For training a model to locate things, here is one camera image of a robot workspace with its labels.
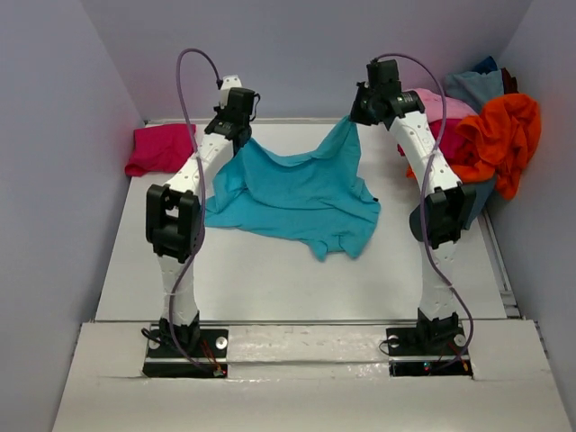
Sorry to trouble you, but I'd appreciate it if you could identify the pink t-shirt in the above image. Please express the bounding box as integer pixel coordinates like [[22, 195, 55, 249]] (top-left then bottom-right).
[[414, 88, 476, 123]]

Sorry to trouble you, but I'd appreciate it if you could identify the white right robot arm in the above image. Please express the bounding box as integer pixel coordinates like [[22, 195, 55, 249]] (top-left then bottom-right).
[[350, 54, 476, 356]]

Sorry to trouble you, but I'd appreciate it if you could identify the grey-blue t-shirt at back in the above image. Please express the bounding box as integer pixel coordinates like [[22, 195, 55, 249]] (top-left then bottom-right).
[[444, 70, 504, 113]]

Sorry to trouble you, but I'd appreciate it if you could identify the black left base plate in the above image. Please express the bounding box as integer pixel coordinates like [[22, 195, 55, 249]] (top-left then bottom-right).
[[140, 324, 229, 379]]

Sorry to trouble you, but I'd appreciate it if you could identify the folded magenta t-shirt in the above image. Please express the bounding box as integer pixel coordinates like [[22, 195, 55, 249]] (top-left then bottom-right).
[[124, 123, 193, 177]]

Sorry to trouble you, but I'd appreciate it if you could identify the slate blue t-shirt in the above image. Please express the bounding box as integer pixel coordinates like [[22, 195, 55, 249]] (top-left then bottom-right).
[[409, 175, 497, 242]]

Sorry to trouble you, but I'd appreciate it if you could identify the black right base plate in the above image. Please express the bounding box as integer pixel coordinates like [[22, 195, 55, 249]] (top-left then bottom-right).
[[379, 327, 473, 377]]

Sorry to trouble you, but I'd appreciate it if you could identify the orange t-shirt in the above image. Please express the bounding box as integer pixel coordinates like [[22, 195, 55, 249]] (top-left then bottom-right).
[[428, 94, 542, 200]]

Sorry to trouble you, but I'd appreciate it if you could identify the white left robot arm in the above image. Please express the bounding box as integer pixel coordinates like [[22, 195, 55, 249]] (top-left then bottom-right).
[[145, 86, 260, 358]]

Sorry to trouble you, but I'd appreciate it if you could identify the dark blue t-shirt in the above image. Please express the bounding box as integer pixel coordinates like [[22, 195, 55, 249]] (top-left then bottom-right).
[[472, 56, 499, 75]]

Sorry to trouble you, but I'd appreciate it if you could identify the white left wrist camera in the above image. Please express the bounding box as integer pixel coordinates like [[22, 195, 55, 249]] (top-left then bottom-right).
[[218, 75, 243, 109]]

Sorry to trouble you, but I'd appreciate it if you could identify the maroon t-shirt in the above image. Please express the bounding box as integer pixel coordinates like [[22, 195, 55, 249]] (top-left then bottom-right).
[[500, 67, 518, 95]]

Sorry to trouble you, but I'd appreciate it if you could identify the magenta t-shirt in pile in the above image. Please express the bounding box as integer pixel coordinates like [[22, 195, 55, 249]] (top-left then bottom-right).
[[396, 119, 472, 159]]

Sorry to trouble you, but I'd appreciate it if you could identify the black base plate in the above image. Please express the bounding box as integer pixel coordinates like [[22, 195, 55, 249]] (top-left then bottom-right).
[[379, 327, 473, 377], [140, 324, 229, 379]]

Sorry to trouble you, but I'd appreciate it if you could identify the turquoise t-shirt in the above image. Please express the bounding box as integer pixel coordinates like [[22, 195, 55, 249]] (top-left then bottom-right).
[[205, 117, 381, 261]]

